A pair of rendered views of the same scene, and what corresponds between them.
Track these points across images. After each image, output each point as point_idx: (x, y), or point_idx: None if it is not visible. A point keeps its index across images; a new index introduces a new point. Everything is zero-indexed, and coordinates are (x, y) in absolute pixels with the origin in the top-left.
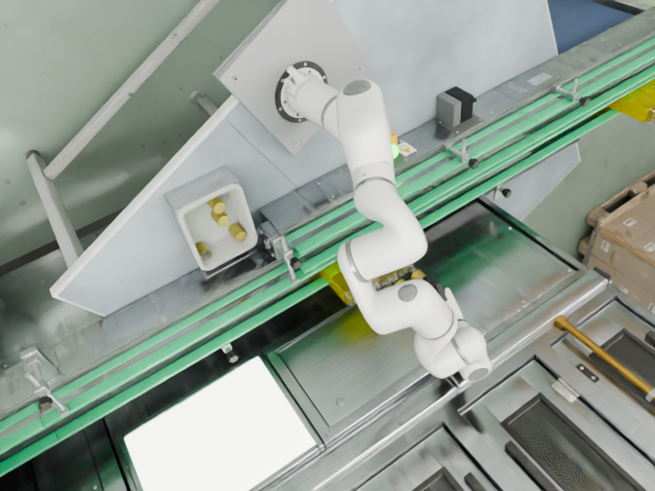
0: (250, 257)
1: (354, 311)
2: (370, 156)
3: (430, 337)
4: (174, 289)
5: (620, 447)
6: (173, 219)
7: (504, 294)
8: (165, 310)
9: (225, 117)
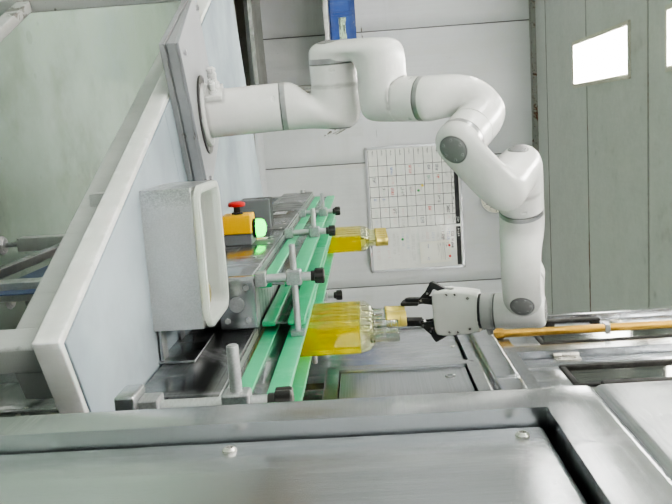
0: (216, 339)
1: (348, 396)
2: (403, 65)
3: (540, 210)
4: (169, 381)
5: (642, 356)
6: (143, 247)
7: (432, 350)
8: (196, 391)
9: (164, 111)
